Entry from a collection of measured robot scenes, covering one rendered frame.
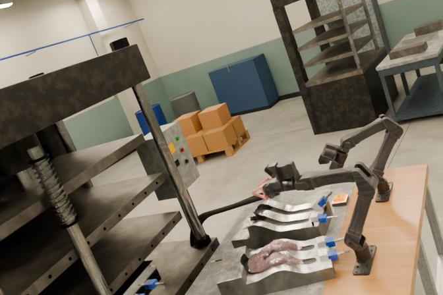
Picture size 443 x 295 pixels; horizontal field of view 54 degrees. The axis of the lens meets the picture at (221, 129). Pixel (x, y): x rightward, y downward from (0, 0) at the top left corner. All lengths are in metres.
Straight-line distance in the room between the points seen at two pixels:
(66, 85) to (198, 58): 8.50
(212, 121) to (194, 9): 3.74
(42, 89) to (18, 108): 0.15
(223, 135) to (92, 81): 4.87
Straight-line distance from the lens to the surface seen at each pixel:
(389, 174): 2.73
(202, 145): 7.06
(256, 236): 2.33
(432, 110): 5.82
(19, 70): 9.08
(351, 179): 1.81
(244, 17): 9.51
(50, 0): 9.96
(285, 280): 1.98
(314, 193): 2.74
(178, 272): 2.51
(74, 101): 1.99
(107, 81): 2.17
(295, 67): 6.26
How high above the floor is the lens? 1.93
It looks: 12 degrees down
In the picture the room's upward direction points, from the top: 21 degrees counter-clockwise
